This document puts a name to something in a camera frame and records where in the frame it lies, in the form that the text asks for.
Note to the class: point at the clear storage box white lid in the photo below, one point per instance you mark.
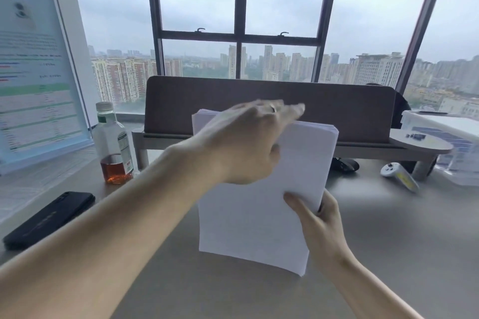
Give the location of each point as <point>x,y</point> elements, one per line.
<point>449,124</point>

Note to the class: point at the person's left forearm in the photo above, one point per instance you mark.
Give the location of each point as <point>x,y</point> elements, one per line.
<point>112,232</point>

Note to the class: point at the person's right thumb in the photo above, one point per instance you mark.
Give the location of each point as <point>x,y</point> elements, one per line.
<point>298,206</point>

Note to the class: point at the white handheld controller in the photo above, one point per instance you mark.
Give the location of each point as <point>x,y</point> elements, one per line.
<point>398,175</point>

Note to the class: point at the small black clip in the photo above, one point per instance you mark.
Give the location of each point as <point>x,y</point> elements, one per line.
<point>415,136</point>

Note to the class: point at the dark window frame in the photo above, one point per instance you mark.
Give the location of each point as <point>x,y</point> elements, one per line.
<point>241,1</point>

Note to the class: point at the person's left hand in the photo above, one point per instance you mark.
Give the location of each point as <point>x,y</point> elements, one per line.
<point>235,143</point>

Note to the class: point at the black smartphone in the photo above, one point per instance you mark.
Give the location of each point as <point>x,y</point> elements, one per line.
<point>48,219</point>

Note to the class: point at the blue printed display board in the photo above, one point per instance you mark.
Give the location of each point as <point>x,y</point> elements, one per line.
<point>33,68</point>

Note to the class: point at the person's right hand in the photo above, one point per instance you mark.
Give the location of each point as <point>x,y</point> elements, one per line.
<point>323,232</point>

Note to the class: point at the clear bottle with brown tea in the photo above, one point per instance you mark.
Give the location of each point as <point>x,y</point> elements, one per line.
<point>112,143</point>

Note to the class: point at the black computer mouse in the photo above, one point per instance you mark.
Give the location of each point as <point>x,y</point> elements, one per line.
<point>344,165</point>

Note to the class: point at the stack of white paper sheets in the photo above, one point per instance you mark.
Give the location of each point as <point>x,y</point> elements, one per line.
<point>254,217</point>

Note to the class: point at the person's right forearm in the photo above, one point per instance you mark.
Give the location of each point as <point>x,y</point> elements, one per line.
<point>370,292</point>

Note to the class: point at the person's left thumb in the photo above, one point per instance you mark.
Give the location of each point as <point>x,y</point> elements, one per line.
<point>271,161</point>

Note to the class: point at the grey desk riser shelf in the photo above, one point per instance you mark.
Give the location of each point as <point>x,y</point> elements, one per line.
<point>423,143</point>

